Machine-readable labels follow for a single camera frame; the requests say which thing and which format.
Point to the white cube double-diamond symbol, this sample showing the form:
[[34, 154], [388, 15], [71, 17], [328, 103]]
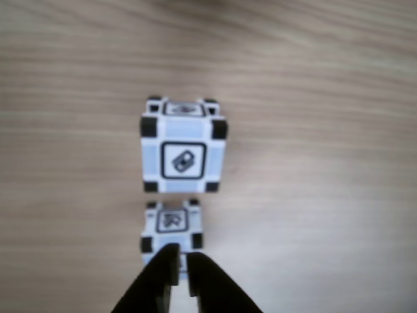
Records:
[[172, 221]]

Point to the white cube lightning symbol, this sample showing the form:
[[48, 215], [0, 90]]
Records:
[[184, 137]]

